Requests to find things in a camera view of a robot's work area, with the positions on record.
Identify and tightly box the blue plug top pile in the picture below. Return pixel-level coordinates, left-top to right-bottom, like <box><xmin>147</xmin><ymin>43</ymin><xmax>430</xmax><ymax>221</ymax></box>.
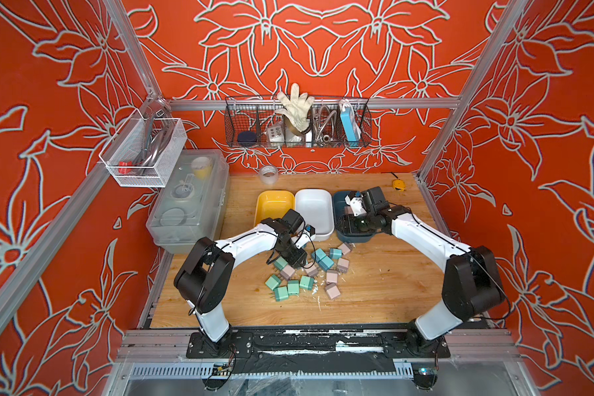
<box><xmin>329</xmin><ymin>248</ymin><xmax>343</xmax><ymax>261</ymax></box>

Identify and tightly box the blue plug pile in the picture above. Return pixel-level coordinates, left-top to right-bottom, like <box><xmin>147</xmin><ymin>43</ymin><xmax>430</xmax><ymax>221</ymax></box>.
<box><xmin>329</xmin><ymin>248</ymin><xmax>343</xmax><ymax>261</ymax></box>
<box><xmin>312</xmin><ymin>248</ymin><xmax>326</xmax><ymax>262</ymax></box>
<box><xmin>318</xmin><ymin>255</ymin><xmax>335</xmax><ymax>272</ymax></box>

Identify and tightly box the green plug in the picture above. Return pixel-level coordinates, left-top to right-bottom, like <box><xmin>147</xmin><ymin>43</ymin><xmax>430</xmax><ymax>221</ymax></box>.
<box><xmin>265</xmin><ymin>274</ymin><xmax>282</xmax><ymax>290</ymax></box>
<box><xmin>299</xmin><ymin>276</ymin><xmax>314</xmax><ymax>290</ymax></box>
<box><xmin>273</xmin><ymin>286</ymin><xmax>290</xmax><ymax>302</ymax></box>
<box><xmin>273</xmin><ymin>257</ymin><xmax>288</xmax><ymax>272</ymax></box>
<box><xmin>287</xmin><ymin>280</ymin><xmax>300</xmax><ymax>296</ymax></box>

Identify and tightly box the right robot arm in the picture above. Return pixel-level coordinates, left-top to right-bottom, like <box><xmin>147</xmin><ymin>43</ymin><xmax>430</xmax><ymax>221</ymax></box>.
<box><xmin>336</xmin><ymin>187</ymin><xmax>508</xmax><ymax>346</ymax></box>

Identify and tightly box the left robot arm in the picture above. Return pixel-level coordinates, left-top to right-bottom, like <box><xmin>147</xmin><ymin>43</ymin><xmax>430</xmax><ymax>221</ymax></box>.
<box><xmin>173</xmin><ymin>210</ymin><xmax>315</xmax><ymax>346</ymax></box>

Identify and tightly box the yellow storage bin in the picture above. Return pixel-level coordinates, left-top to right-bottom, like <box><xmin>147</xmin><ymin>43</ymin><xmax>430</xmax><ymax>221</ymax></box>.
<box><xmin>253</xmin><ymin>190</ymin><xmax>295</xmax><ymax>226</ymax></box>

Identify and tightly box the white storage bin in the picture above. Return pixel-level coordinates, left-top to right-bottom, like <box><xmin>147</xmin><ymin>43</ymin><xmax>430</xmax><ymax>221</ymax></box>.
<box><xmin>295</xmin><ymin>189</ymin><xmax>335</xmax><ymax>242</ymax></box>

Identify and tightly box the dark teal storage bin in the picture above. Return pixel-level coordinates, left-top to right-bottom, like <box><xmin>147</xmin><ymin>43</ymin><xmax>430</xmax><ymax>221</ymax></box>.
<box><xmin>333</xmin><ymin>190</ymin><xmax>376</xmax><ymax>244</ymax></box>

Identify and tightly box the clear plastic lidded box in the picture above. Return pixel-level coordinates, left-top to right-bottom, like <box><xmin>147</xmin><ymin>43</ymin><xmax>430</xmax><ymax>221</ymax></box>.
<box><xmin>146</xmin><ymin>149</ymin><xmax>229</xmax><ymax>254</ymax></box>

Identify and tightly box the light blue box in basket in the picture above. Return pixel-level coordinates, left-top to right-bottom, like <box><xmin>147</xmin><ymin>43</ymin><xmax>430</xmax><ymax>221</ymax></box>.
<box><xmin>338</xmin><ymin>99</ymin><xmax>361</xmax><ymax>147</ymax></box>

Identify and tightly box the yellow cup in clear box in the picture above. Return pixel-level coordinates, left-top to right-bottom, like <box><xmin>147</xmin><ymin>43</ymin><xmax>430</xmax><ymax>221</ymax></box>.
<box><xmin>191</xmin><ymin>156</ymin><xmax>213</xmax><ymax>180</ymax></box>

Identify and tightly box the yellow tape measure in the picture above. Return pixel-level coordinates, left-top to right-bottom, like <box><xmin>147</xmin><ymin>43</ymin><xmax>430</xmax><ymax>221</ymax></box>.
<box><xmin>392</xmin><ymin>179</ymin><xmax>407</xmax><ymax>191</ymax></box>

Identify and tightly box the blue plug upper pile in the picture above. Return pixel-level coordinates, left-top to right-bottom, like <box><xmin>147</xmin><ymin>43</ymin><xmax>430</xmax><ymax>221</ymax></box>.
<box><xmin>312</xmin><ymin>248</ymin><xmax>326</xmax><ymax>262</ymax></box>

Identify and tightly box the pink plug left pile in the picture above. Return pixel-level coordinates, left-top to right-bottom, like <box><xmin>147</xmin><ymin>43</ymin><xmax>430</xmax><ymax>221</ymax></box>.
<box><xmin>280</xmin><ymin>265</ymin><xmax>295</xmax><ymax>281</ymax></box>

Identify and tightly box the pink plug pile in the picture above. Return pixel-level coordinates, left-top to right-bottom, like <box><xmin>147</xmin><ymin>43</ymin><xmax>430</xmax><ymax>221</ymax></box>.
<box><xmin>280</xmin><ymin>265</ymin><xmax>295</xmax><ymax>281</ymax></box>
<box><xmin>304</xmin><ymin>263</ymin><xmax>319</xmax><ymax>278</ymax></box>

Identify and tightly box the pink plug centre pile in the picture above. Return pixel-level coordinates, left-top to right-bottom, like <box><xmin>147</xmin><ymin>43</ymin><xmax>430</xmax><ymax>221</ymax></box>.
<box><xmin>304</xmin><ymin>263</ymin><xmax>319</xmax><ymax>278</ymax></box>

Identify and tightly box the blue plug centre pile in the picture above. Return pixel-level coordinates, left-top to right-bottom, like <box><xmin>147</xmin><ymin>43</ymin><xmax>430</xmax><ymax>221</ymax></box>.
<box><xmin>318</xmin><ymin>255</ymin><xmax>335</xmax><ymax>272</ymax></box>

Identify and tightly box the clear tape roll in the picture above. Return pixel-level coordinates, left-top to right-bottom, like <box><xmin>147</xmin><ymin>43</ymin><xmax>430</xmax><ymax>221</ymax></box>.
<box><xmin>258</xmin><ymin>165</ymin><xmax>279</xmax><ymax>186</ymax></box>

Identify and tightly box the pink plug front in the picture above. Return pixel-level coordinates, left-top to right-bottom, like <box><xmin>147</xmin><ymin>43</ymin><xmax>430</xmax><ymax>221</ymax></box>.
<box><xmin>324</xmin><ymin>283</ymin><xmax>341</xmax><ymax>300</ymax></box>

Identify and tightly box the white power strip in basket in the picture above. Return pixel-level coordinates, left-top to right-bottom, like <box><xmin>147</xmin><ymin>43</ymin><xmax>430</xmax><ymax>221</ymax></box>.
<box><xmin>265</xmin><ymin>122</ymin><xmax>285</xmax><ymax>147</ymax></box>

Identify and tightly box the cream rubber glove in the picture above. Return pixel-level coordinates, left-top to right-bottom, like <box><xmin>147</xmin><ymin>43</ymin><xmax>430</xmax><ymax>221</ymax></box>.
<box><xmin>276</xmin><ymin>82</ymin><xmax>315</xmax><ymax>133</ymax></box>

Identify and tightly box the red item in white basket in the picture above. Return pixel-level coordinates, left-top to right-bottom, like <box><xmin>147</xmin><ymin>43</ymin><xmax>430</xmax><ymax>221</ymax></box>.
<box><xmin>116</xmin><ymin>161</ymin><xmax>133</xmax><ymax>175</ymax></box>

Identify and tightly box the black wire wall basket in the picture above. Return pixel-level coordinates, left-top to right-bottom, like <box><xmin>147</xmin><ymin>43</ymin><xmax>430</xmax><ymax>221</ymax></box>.
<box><xmin>224</xmin><ymin>95</ymin><xmax>376</xmax><ymax>149</ymax></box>

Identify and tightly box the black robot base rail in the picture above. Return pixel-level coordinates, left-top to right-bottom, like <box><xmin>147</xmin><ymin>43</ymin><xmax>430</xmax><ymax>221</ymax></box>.
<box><xmin>186</xmin><ymin>323</ymin><xmax>450</xmax><ymax>374</ymax></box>

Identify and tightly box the white wire wall basket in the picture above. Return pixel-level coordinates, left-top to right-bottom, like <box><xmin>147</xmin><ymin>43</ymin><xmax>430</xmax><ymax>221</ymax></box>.
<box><xmin>99</xmin><ymin>111</ymin><xmax>186</xmax><ymax>188</ymax></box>

